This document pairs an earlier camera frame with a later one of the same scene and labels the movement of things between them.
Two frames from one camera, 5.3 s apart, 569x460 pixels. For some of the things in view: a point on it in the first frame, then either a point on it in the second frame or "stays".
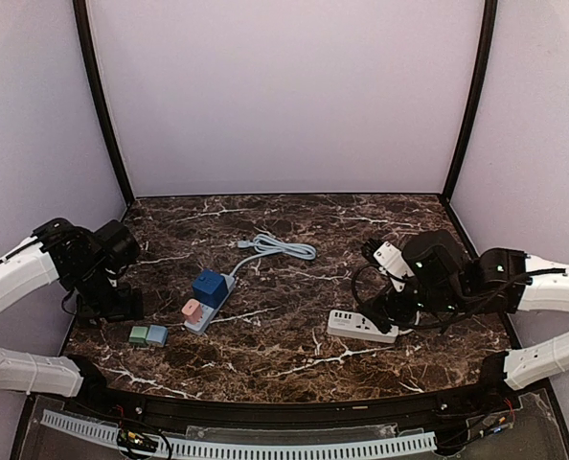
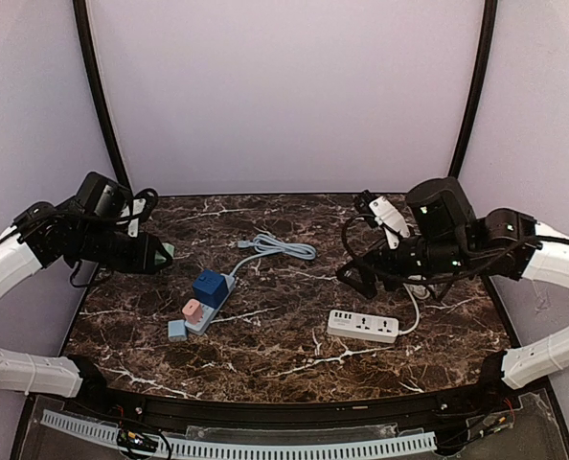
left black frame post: (81, 20) stays
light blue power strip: (208, 310) stays
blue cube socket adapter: (210, 287) stays
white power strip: (354, 324) stays
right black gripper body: (380, 315) -> (370, 264)
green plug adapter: (138, 334) -> (160, 258)
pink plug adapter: (192, 310) stays
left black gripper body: (110, 307) -> (147, 253)
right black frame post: (489, 15) stays
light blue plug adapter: (157, 333) -> (176, 330)
